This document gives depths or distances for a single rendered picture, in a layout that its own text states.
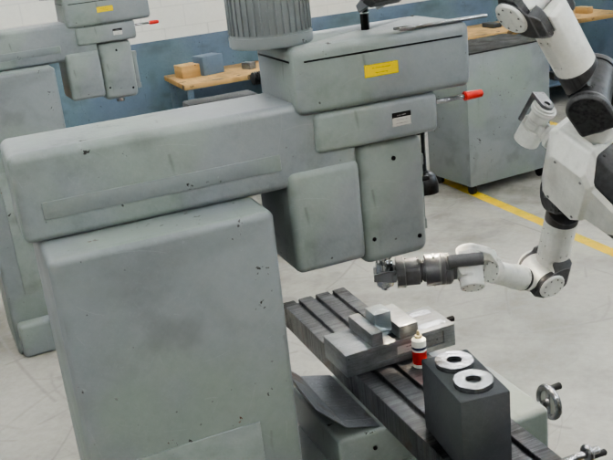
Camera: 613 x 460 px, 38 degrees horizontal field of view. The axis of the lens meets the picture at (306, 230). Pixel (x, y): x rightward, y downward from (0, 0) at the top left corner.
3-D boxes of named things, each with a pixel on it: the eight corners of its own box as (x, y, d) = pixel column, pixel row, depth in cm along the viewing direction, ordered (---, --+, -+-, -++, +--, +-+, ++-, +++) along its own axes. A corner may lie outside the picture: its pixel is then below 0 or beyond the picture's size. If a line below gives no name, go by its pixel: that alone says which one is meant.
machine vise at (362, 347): (429, 326, 268) (427, 293, 264) (455, 345, 254) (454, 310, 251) (325, 357, 256) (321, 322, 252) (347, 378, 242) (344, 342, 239)
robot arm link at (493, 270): (450, 248, 240) (484, 256, 248) (453, 279, 237) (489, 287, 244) (467, 240, 236) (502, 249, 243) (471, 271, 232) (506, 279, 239)
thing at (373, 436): (440, 375, 279) (438, 341, 275) (503, 426, 248) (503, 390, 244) (295, 421, 262) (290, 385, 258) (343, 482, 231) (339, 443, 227)
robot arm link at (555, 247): (548, 263, 259) (562, 203, 245) (574, 291, 250) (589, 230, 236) (514, 272, 256) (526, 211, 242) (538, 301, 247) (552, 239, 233)
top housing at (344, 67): (420, 73, 242) (417, 13, 236) (473, 85, 218) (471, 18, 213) (260, 102, 226) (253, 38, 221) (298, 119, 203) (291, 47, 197)
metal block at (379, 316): (382, 321, 255) (380, 303, 253) (391, 329, 250) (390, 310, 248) (366, 327, 253) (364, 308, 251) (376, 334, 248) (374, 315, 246)
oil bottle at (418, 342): (422, 360, 248) (420, 325, 244) (430, 366, 244) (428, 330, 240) (410, 364, 246) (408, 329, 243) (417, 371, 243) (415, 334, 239)
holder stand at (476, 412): (470, 414, 219) (466, 343, 212) (513, 463, 199) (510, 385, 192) (425, 426, 216) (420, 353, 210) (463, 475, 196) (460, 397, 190)
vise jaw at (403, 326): (393, 315, 261) (392, 302, 260) (419, 334, 248) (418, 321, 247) (375, 320, 259) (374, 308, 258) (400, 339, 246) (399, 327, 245)
